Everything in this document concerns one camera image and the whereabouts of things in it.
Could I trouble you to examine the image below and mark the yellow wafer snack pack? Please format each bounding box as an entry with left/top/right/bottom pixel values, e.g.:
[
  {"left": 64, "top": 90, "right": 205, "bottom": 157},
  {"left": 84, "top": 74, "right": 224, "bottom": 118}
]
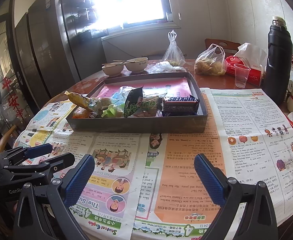
[{"left": 64, "top": 91, "right": 102, "bottom": 112}]

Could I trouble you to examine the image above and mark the yellow pastry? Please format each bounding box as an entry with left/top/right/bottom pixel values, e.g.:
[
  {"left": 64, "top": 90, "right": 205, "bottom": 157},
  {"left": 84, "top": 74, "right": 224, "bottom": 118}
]
[{"left": 101, "top": 104, "right": 124, "bottom": 118}]

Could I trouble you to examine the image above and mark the green peas snack bag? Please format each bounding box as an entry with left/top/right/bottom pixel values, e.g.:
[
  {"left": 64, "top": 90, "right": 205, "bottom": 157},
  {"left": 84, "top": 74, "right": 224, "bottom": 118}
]
[{"left": 124, "top": 87, "right": 162, "bottom": 118}]

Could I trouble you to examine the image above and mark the Snickers bar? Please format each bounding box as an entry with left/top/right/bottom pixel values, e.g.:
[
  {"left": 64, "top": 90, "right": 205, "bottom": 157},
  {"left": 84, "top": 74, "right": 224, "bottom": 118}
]
[{"left": 163, "top": 95, "right": 200, "bottom": 113}]

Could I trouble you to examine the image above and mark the orange rice cracker pack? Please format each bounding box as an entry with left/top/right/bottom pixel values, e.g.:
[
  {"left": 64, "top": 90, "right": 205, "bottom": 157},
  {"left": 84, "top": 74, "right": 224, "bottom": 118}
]
[{"left": 72, "top": 107, "right": 97, "bottom": 119}]

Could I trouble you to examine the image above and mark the pork floss cake pack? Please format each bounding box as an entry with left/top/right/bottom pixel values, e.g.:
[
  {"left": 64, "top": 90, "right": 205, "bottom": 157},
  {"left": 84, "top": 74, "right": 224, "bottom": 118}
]
[{"left": 96, "top": 97, "right": 114, "bottom": 111}]

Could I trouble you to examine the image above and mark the clear red-candy bag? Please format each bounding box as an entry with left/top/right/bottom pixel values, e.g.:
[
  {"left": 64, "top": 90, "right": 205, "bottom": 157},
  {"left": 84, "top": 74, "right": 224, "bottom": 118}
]
[{"left": 111, "top": 86, "right": 134, "bottom": 105}]

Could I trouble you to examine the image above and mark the plastic bag of fried snacks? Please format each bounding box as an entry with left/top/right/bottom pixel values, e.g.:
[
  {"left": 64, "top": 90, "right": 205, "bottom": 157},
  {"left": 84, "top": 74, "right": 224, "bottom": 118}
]
[{"left": 194, "top": 43, "right": 227, "bottom": 76}]

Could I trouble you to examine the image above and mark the person's left hand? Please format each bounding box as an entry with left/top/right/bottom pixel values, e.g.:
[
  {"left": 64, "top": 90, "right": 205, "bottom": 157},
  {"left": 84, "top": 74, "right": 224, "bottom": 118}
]
[{"left": 0, "top": 199, "right": 19, "bottom": 235}]

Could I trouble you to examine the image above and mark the left newspaper sheet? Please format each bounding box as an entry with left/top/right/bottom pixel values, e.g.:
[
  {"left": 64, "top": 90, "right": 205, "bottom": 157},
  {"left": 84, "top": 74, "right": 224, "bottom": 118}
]
[{"left": 14, "top": 100, "right": 149, "bottom": 239}]

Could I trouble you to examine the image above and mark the left ceramic bowl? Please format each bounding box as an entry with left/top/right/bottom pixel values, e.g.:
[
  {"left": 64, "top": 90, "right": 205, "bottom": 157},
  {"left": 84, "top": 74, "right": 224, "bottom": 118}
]
[{"left": 102, "top": 64, "right": 124, "bottom": 77}]

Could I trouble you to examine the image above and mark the ceramic bowl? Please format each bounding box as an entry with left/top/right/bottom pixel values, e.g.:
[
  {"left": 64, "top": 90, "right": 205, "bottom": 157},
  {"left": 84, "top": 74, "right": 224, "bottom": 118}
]
[
  {"left": 102, "top": 64, "right": 124, "bottom": 77},
  {"left": 125, "top": 57, "right": 148, "bottom": 73}
]

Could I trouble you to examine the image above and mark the dark cardboard box tray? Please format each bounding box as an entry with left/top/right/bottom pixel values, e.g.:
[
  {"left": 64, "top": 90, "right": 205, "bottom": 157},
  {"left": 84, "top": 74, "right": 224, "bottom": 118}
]
[{"left": 66, "top": 72, "right": 208, "bottom": 134}]

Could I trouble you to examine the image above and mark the dark refrigerator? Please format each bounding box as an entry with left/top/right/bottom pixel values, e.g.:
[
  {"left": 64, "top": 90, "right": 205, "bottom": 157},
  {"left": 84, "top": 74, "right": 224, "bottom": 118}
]
[{"left": 0, "top": 0, "right": 108, "bottom": 121}]

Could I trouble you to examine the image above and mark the right ceramic bowl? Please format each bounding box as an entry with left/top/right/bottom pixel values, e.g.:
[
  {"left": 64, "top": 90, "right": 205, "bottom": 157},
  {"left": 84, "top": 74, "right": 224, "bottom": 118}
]
[{"left": 125, "top": 57, "right": 148, "bottom": 73}]

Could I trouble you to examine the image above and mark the chopsticks pair on bowls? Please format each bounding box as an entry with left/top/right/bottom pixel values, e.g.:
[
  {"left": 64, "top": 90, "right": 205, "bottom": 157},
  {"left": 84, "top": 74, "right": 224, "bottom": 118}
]
[{"left": 102, "top": 60, "right": 143, "bottom": 66}]

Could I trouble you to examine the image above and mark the pink Chinese workbook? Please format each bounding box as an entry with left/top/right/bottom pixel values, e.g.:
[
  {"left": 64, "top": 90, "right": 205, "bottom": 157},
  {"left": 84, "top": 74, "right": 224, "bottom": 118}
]
[{"left": 96, "top": 77, "right": 191, "bottom": 98}]

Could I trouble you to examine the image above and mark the red tissue pack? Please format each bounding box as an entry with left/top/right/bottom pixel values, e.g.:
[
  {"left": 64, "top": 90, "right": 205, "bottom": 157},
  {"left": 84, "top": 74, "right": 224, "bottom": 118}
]
[{"left": 225, "top": 42, "right": 267, "bottom": 86}]

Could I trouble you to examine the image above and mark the crumpled clear plastic bag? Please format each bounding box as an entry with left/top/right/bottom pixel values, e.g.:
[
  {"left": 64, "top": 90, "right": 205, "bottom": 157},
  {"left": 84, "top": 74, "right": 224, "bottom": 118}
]
[{"left": 147, "top": 61, "right": 187, "bottom": 74}]

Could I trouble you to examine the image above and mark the clear plastic cup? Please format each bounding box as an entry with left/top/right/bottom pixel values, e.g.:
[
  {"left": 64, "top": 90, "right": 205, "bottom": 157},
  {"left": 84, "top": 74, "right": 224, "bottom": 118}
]
[{"left": 234, "top": 64, "right": 251, "bottom": 88}]

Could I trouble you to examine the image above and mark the black thermos bottle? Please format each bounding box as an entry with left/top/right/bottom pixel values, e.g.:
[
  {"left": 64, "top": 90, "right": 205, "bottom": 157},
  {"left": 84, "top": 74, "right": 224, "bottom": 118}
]
[{"left": 261, "top": 16, "right": 293, "bottom": 106}]

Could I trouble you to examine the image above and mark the tall tied plastic bag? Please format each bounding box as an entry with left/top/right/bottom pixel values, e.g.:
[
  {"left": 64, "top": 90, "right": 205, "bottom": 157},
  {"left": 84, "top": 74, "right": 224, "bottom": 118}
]
[{"left": 162, "top": 29, "right": 185, "bottom": 67}]

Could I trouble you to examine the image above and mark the window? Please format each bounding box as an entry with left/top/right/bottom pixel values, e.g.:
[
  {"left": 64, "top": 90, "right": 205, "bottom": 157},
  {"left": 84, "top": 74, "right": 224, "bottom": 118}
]
[{"left": 91, "top": 0, "right": 181, "bottom": 40}]

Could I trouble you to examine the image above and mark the wooden chair back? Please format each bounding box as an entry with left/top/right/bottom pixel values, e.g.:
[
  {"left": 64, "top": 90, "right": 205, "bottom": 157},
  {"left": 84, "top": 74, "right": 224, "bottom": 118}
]
[{"left": 204, "top": 38, "right": 241, "bottom": 56}]

